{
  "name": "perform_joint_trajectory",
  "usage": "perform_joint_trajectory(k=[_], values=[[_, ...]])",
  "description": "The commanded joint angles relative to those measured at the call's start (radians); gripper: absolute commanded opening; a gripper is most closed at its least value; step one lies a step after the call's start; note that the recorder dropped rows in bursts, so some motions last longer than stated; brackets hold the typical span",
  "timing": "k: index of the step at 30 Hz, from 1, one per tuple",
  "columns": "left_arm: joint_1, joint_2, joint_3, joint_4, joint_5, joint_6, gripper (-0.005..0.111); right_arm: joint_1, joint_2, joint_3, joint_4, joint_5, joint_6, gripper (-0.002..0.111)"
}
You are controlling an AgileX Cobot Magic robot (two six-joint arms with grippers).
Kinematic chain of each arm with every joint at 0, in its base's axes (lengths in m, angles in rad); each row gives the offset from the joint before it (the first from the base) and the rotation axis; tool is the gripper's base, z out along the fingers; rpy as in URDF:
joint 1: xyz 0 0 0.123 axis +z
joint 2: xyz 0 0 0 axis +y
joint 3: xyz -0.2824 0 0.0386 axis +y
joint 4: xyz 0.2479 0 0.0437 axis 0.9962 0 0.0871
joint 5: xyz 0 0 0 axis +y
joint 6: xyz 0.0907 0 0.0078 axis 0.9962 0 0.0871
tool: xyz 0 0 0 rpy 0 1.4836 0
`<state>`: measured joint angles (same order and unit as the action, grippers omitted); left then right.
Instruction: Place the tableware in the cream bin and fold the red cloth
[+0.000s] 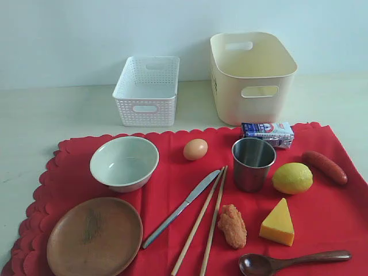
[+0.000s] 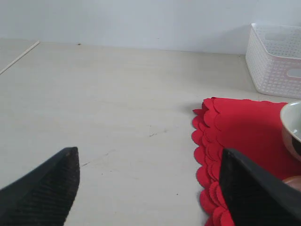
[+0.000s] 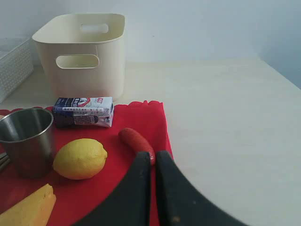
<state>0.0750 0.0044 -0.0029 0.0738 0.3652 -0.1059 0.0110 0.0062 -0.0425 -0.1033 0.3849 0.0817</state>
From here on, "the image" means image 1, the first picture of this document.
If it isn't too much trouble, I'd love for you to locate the brown egg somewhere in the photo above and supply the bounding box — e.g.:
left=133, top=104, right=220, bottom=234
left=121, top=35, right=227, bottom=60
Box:
left=183, top=139, right=208, bottom=160

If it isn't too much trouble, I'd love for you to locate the blue white milk carton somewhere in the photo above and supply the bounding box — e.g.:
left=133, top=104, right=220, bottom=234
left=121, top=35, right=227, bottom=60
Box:
left=241, top=122, right=294, bottom=149

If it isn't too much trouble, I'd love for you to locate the yellow lemon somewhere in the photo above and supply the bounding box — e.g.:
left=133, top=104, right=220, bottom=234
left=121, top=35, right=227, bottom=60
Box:
left=272, top=162, right=313, bottom=194

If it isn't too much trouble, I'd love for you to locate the red sausage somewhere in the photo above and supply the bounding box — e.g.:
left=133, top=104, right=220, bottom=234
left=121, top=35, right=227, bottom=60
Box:
left=301, top=151, right=348, bottom=186

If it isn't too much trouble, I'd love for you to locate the white perforated plastic basket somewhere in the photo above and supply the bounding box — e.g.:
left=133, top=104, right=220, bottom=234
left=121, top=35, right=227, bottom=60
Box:
left=112, top=56, right=180, bottom=127

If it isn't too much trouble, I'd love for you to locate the pale green ceramic bowl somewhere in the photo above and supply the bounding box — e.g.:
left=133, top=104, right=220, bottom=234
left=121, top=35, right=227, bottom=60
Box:
left=90, top=136, right=159, bottom=193

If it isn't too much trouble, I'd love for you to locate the red scalloped cloth mat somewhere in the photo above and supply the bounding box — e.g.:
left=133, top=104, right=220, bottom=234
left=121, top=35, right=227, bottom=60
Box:
left=2, top=122, right=367, bottom=275

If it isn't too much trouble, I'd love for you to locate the stainless steel cup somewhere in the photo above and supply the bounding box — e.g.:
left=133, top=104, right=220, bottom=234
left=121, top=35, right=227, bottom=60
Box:
left=232, top=137, right=277, bottom=193

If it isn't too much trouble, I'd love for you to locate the silver table knife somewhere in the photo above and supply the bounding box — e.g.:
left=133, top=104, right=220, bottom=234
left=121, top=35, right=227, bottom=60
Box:
left=142, top=170, right=221, bottom=249

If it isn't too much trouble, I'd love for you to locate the cream plastic bin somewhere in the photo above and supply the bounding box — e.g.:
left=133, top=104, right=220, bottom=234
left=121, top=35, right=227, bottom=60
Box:
left=210, top=32, right=298, bottom=125

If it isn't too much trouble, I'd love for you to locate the fried chicken piece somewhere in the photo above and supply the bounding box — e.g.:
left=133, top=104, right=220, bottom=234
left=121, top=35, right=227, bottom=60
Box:
left=217, top=204, right=247, bottom=250

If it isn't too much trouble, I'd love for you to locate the right wooden chopstick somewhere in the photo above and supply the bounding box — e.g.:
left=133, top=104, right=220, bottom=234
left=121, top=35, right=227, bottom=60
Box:
left=199, top=166, right=228, bottom=276

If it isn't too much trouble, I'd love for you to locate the wooden chopstick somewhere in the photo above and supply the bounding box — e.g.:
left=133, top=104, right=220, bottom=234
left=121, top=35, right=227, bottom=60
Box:
left=170, top=166, right=227, bottom=276
left=199, top=166, right=228, bottom=276

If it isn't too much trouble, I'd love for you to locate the left wooden chopstick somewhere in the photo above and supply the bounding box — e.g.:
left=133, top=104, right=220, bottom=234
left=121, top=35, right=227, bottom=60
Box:
left=170, top=166, right=227, bottom=276

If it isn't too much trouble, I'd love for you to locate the yellow cheese wedge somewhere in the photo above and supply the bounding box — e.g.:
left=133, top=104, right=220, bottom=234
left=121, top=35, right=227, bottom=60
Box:
left=259, top=198, right=294, bottom=247

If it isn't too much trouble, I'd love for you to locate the brown wooden plate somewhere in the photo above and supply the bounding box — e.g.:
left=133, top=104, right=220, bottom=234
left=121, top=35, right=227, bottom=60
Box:
left=47, top=197, right=143, bottom=275

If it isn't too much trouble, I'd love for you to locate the dark wooden spoon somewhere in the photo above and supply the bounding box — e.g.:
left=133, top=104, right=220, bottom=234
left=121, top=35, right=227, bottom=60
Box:
left=238, top=250, right=352, bottom=275

